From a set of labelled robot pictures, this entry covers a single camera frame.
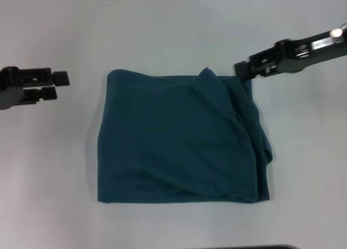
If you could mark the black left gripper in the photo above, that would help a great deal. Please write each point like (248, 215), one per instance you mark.
(8, 93)

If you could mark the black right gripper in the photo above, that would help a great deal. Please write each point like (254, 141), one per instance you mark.
(311, 52)

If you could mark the teal t-shirt with white print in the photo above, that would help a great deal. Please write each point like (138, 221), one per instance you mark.
(176, 140)

